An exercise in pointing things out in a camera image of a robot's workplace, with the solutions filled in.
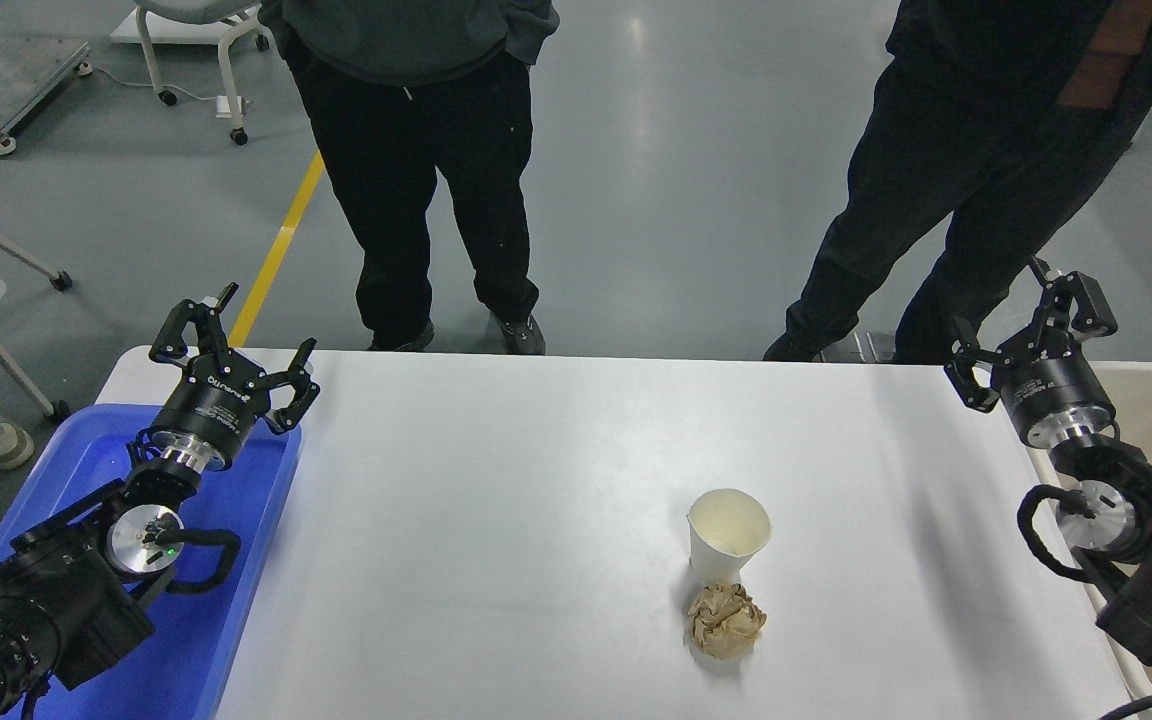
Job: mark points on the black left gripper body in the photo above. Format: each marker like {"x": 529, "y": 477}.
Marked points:
{"x": 221, "y": 400}

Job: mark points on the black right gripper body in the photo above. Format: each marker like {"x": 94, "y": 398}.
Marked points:
{"x": 1051, "y": 385}

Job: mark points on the white paper cup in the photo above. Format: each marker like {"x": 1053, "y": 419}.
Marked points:
{"x": 724, "y": 555}

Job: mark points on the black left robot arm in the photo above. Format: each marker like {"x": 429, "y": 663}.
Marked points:
{"x": 66, "y": 600}

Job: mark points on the blue plastic tray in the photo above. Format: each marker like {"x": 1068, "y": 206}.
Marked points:
{"x": 236, "y": 560}

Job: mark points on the person standing hands free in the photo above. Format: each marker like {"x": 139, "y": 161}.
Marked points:
{"x": 936, "y": 180}

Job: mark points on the white power strip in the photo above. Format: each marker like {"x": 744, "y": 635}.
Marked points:
{"x": 230, "y": 106}

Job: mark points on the person standing hands in pockets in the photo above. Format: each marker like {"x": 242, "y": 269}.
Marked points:
{"x": 406, "y": 150}

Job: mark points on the grey metal wheeled platform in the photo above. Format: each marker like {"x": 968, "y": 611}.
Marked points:
{"x": 26, "y": 75}

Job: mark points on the crumpled tan paper ball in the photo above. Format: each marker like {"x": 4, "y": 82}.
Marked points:
{"x": 726, "y": 622}

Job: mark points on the white wheeled frame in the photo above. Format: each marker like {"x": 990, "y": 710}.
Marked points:
{"x": 226, "y": 60}

